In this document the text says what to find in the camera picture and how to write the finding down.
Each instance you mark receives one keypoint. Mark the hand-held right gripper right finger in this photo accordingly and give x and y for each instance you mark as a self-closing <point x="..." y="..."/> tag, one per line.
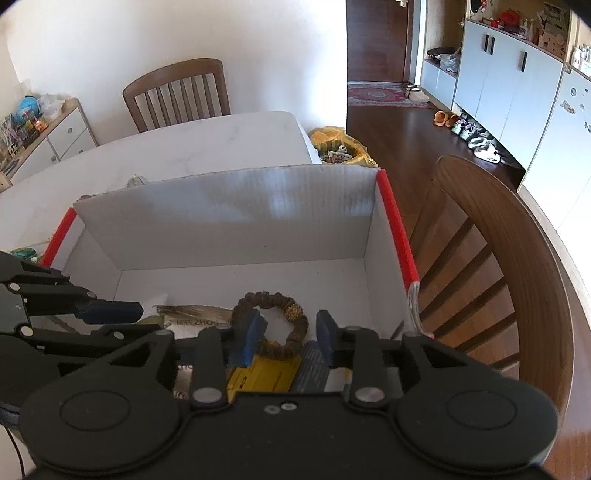
<point x="325" y="337"/>

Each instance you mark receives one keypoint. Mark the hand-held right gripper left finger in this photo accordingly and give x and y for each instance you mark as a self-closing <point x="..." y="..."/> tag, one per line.
<point x="249" y="337"/>

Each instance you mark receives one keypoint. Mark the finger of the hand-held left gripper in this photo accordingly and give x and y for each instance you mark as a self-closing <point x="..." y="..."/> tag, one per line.
<point x="92" y="337"/>
<point x="111" y="311"/>

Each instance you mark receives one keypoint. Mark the grey and white packet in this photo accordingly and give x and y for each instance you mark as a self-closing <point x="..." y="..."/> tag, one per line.
<point x="311" y="364"/>

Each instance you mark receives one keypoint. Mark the small yellow box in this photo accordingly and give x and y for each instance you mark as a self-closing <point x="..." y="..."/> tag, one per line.
<point x="263" y="374"/>

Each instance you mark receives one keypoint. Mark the crinkled white snack packet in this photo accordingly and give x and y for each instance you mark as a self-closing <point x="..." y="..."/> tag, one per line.
<point x="184" y="322"/>

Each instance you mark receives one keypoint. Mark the red cardboard shoebox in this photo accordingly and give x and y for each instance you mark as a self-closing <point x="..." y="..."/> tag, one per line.
<point x="231" y="221"/>

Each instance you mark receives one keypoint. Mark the light wooden stand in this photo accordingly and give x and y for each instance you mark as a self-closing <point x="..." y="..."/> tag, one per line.
<point x="4" y="182"/>

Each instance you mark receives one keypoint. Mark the white sideboard with wooden top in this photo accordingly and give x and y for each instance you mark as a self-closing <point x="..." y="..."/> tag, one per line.
<point x="69" y="134"/>

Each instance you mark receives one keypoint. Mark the yellow plastic bag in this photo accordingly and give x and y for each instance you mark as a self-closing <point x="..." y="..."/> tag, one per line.
<point x="344" y="147"/>

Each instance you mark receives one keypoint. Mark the small toys on sideboard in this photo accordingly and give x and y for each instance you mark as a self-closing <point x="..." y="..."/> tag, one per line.
<point x="21" y="136"/>

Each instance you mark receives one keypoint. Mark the clear plastic bag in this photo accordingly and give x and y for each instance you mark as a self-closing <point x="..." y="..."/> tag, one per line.
<point x="51" y="106"/>

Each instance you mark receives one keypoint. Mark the curved-back wooden chair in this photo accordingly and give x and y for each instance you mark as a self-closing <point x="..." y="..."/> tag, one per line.
<point x="521" y="240"/>

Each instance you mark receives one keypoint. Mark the blue globe toy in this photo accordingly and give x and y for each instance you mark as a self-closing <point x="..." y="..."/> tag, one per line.
<point x="25" y="108"/>

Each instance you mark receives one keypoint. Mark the slatted wooden chair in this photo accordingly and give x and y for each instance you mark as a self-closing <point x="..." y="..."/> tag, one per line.
<point x="178" y="92"/>

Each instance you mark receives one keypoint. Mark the red patterned rug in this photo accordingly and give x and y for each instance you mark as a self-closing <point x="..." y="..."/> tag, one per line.
<point x="374" y="94"/>

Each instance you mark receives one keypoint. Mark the orange slippers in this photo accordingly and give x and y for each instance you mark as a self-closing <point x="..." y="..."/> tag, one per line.
<point x="445" y="118"/>

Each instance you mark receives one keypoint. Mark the row of shoes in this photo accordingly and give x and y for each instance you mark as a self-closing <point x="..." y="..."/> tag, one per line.
<point x="478" y="138"/>

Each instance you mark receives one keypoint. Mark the beige slippers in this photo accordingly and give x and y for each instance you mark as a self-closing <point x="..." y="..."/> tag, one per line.
<point x="417" y="93"/>

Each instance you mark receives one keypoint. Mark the dark brown door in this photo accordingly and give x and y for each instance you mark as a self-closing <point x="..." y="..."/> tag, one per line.
<point x="374" y="41"/>

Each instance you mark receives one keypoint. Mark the grey plastic bag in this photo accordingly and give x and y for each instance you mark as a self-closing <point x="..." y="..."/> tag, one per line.
<point x="449" y="62"/>

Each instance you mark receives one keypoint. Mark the brown cardboard box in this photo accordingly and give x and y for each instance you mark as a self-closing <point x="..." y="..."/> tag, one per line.
<point x="552" y="42"/>

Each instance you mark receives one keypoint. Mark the large white wall cabinet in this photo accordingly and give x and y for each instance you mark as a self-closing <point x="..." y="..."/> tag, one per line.
<point x="498" y="83"/>

